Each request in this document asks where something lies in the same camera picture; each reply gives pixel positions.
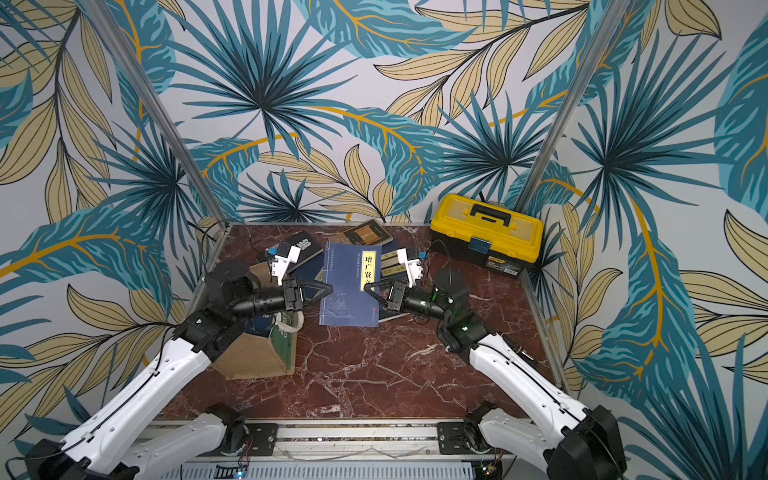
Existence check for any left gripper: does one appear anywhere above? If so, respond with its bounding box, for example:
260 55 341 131
231 276 333 320

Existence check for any blue book stack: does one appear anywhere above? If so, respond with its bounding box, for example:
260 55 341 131
380 240 401 270
244 316 274 338

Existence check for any green burlap Christmas bag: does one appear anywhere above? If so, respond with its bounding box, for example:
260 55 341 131
213 263 303 380

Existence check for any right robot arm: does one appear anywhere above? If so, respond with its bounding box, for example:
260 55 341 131
363 270 627 479

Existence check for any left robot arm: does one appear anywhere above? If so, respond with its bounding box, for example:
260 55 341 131
23 260 333 479

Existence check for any blue book top stack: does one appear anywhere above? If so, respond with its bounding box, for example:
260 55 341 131
380 240 401 270

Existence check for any dark wolf cover book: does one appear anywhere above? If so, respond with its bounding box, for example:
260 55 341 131
266 230 324 273

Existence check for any brown cover book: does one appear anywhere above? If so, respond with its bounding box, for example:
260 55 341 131
329 220 393 246

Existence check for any yellow black toolbox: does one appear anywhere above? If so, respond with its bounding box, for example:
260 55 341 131
430 194 544 277

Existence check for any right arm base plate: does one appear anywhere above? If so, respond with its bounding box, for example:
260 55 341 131
436 421 511 455

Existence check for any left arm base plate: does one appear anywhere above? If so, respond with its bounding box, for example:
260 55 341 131
205 422 278 459

